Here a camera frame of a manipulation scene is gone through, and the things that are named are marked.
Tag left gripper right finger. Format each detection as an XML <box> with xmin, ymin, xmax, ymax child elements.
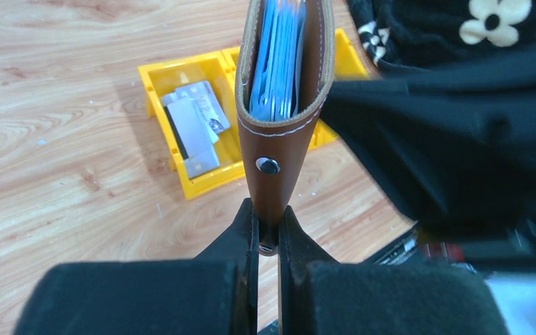
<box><xmin>278</xmin><ymin>208</ymin><xmax>508</xmax><ymax>334</ymax></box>

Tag left yellow bin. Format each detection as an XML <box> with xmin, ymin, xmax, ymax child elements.
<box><xmin>138</xmin><ymin>47</ymin><xmax>245</xmax><ymax>199</ymax></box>

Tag black floral blanket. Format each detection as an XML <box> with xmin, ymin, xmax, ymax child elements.
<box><xmin>347</xmin><ymin>0</ymin><xmax>536</xmax><ymax>75</ymax></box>

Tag silver cards in left bin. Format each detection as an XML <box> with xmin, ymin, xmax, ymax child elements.
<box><xmin>161</xmin><ymin>80</ymin><xmax>230</xmax><ymax>179</ymax></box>

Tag brown leather card holder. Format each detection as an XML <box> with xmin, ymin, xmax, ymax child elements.
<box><xmin>234</xmin><ymin>1</ymin><xmax>336</xmax><ymax>256</ymax></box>

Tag right yellow bin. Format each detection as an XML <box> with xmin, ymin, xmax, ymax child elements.
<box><xmin>309</xmin><ymin>28</ymin><xmax>369</xmax><ymax>149</ymax></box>

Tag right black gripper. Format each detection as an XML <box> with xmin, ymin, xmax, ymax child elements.
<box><xmin>338</xmin><ymin>46</ymin><xmax>536</xmax><ymax>253</ymax></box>

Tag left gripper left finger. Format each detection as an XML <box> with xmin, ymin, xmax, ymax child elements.
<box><xmin>14</xmin><ymin>199</ymin><xmax>259</xmax><ymax>334</ymax></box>

